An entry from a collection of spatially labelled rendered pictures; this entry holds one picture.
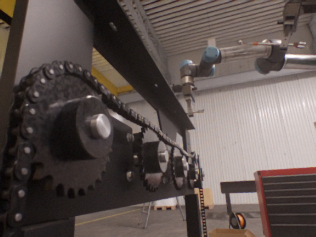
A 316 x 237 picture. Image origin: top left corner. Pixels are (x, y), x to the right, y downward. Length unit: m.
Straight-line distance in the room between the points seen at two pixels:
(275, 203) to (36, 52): 2.76
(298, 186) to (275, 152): 8.24
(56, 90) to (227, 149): 10.77
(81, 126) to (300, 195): 2.79
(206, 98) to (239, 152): 3.25
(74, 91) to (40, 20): 0.12
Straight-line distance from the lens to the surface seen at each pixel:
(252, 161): 10.93
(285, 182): 2.89
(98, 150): 0.28
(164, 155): 0.54
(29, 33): 0.35
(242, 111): 11.44
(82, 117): 0.26
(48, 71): 0.27
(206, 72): 1.26
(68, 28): 0.43
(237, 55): 1.23
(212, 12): 11.37
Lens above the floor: 0.78
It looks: 17 degrees up
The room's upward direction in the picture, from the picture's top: 2 degrees counter-clockwise
